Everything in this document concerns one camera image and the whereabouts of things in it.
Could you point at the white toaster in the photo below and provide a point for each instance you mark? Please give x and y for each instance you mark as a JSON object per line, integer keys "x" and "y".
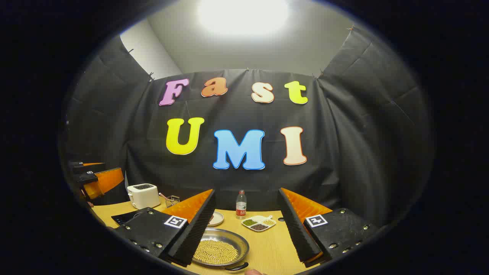
{"x": 144, "y": 195}

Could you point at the ceiling light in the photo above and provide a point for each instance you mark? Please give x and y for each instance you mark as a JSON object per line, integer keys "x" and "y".
{"x": 242, "y": 15}

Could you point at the pile of soybeans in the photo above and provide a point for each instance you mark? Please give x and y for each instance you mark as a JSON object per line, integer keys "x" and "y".
{"x": 216, "y": 252}

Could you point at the pile of green beans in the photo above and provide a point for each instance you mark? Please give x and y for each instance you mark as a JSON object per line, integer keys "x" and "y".
{"x": 250, "y": 222}

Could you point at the round white plate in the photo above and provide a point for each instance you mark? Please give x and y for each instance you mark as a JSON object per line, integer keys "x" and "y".
{"x": 218, "y": 218}

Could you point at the white divided dish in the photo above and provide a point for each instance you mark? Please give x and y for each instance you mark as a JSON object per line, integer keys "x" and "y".
{"x": 263, "y": 218}

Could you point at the black backdrop cloth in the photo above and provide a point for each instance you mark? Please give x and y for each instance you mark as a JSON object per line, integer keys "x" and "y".
{"x": 237, "y": 183}

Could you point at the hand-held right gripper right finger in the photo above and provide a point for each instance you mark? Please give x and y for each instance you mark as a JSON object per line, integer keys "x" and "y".
{"x": 296, "y": 229}

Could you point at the clear plastic water bottle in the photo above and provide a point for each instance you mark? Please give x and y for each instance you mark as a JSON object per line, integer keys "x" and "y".
{"x": 241, "y": 208}

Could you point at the small pile of yellow beans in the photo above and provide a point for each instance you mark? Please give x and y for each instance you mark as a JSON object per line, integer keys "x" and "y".
{"x": 269, "y": 222}

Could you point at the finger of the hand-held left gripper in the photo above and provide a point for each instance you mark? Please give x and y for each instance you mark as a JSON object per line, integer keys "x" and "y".
{"x": 88, "y": 167}
{"x": 107, "y": 181}

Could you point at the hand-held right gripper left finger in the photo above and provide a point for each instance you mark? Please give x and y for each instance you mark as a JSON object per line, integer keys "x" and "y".
{"x": 195, "y": 233}

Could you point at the pile of dark red beans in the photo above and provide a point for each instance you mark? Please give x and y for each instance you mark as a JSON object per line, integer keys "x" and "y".
{"x": 259, "y": 227}

